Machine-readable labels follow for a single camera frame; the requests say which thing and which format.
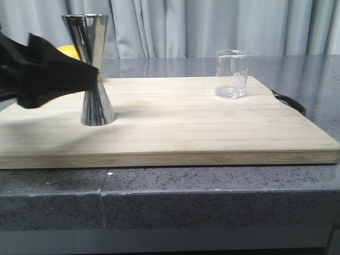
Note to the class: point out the steel hourglass jigger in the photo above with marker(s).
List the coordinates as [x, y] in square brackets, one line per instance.
[88, 33]

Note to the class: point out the clear glass beaker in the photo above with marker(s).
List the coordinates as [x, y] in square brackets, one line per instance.
[232, 73]

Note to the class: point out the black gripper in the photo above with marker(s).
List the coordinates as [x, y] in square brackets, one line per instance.
[47, 73]

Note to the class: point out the grey curtain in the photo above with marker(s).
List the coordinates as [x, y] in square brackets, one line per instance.
[179, 29]

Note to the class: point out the yellow lemon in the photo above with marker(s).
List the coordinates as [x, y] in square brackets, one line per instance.
[70, 51]

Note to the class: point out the wooden cutting board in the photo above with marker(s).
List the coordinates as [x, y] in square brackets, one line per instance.
[164, 122]

